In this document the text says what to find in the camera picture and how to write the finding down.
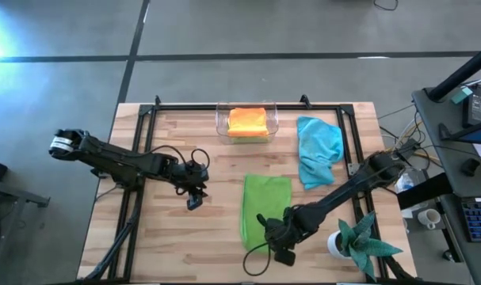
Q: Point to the small teal box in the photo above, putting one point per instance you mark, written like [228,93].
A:
[461,95]

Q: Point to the black aluminium table frame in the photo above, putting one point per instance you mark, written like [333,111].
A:
[323,107]

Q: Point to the blue microfiber towel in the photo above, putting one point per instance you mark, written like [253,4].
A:
[319,146]

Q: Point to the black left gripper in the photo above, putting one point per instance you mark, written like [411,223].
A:
[190,176]

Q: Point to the grey power strip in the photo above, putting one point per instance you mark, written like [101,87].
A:
[409,145]

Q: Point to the clear plastic bottle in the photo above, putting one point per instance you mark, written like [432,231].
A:
[404,183]

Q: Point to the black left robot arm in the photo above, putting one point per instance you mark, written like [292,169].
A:
[113,158]

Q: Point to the white mug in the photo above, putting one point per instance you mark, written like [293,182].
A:
[428,218]

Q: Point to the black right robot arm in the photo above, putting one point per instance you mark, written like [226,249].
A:
[343,194]

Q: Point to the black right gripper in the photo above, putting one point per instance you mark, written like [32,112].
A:
[285,231]

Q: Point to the clear plastic bin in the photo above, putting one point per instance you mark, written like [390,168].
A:
[273,118]

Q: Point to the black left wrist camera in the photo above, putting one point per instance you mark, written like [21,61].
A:
[194,202]

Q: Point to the black power adapter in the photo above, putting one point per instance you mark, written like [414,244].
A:
[478,109]

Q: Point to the grey cart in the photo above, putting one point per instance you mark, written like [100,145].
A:
[10,194]

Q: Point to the black pole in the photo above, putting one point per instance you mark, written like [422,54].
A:
[462,73]

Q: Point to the orange microfiber towel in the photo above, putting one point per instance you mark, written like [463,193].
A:
[248,120]

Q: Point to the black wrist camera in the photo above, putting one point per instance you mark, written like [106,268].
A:
[284,257]
[194,202]

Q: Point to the black keyboard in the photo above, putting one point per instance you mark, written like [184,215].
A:
[479,219]

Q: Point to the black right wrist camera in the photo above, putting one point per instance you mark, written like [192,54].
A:
[284,257]

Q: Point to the grey desk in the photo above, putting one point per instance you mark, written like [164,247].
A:
[442,118]

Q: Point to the black flat panel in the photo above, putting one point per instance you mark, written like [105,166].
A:
[422,192]

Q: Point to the teal plant in white pot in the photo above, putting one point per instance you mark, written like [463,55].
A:
[357,241]

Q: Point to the green microfiber towel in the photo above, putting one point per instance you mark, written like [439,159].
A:
[264,198]

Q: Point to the black computer mouse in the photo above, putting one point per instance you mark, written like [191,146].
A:
[470,167]

